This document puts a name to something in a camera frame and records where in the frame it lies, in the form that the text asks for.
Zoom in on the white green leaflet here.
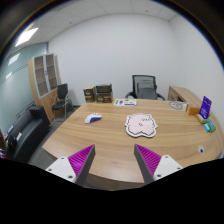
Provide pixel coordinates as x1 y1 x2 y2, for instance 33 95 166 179
114 99 137 106

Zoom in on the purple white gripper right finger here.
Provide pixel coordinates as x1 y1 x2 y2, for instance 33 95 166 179
134 144 182 184

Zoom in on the round patterned coaster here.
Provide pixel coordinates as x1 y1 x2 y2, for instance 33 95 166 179
168 101 184 110

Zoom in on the black visitor chair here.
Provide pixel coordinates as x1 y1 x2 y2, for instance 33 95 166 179
52 84 70 116

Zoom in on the small orange wooden box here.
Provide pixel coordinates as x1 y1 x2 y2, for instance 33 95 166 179
186 104 200 115

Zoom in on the purple standing card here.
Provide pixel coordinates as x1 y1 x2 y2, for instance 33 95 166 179
199 96 212 119

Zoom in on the small brown cardboard box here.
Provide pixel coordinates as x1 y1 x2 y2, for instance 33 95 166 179
83 86 95 102

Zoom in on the wooden glass-door cabinet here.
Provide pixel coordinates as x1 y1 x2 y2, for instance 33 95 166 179
28 54 60 122

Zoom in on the white blue computer mouse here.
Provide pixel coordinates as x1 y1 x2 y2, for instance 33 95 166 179
85 113 102 124

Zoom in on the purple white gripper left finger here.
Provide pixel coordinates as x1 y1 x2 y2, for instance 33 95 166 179
46 145 96 186

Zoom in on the black mesh office chair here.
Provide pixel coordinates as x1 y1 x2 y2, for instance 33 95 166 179
126 75 165 101

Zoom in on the pink cartoon mouse pad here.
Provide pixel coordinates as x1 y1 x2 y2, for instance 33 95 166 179
125 113 157 138

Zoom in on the table cable grommet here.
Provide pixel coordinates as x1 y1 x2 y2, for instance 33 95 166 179
198 145 205 154

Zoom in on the large dark cardboard box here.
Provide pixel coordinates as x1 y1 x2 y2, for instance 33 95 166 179
95 84 113 103

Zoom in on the low wooden sideboard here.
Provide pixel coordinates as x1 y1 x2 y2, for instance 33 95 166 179
168 86 202 107

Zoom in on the black leather sofa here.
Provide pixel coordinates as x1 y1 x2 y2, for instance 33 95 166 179
6 106 50 163

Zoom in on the green blue small box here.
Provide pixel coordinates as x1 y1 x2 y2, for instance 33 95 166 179
204 119 216 132

